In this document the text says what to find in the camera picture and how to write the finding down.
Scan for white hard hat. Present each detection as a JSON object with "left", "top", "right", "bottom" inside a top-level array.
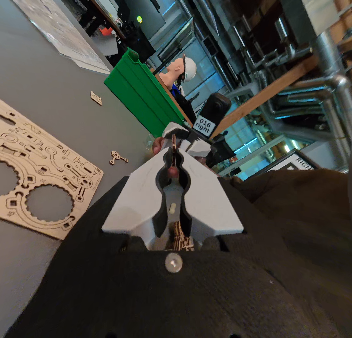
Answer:
[{"left": 182, "top": 54, "right": 197, "bottom": 82}]

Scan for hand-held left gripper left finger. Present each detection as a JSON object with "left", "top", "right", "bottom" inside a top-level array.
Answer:
[{"left": 102, "top": 148, "right": 176, "bottom": 250}]

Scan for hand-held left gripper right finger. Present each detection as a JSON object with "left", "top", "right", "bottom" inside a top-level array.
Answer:
[{"left": 176, "top": 148, "right": 244, "bottom": 245}]

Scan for wooden beam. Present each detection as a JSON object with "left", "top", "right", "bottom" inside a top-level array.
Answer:
[{"left": 210, "top": 54, "right": 319, "bottom": 140}]

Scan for black office chair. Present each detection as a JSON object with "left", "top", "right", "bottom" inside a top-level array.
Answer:
[{"left": 211, "top": 135, "right": 235, "bottom": 166}]

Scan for framed white sign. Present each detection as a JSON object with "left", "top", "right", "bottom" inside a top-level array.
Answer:
[{"left": 268, "top": 148, "right": 321, "bottom": 171}]

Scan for wooden puzzle sheet round holes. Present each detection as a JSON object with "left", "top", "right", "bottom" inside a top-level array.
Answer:
[{"left": 0, "top": 99, "right": 104, "bottom": 240}]

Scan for clear plastic bag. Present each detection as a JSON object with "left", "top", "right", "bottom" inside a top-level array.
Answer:
[{"left": 143, "top": 135, "right": 157, "bottom": 153}]

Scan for black monitor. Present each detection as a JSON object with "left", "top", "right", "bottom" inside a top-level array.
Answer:
[{"left": 111, "top": 0, "right": 167, "bottom": 39}]

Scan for mannequin bust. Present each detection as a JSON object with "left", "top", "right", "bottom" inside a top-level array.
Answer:
[{"left": 160, "top": 57, "right": 197, "bottom": 116}]

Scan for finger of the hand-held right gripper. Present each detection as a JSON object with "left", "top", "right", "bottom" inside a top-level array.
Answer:
[
  {"left": 162, "top": 122, "right": 194, "bottom": 141},
  {"left": 186, "top": 140, "right": 213, "bottom": 158}
]

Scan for green storage bin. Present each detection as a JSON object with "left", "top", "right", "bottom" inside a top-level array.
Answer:
[{"left": 104, "top": 47, "right": 193, "bottom": 137}]

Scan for grey desk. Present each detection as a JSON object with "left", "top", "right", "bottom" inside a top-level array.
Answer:
[{"left": 0, "top": 0, "right": 166, "bottom": 336}]

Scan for key-shaped wooden piece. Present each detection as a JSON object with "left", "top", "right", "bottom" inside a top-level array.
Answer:
[{"left": 109, "top": 151, "right": 129, "bottom": 165}]

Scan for plastic-covered instruction sheet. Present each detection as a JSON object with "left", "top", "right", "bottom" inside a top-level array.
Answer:
[{"left": 1, "top": 0, "right": 110, "bottom": 75}]

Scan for wooden model assembly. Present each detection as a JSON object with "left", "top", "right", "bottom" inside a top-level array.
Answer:
[{"left": 168, "top": 221, "right": 195, "bottom": 251}]

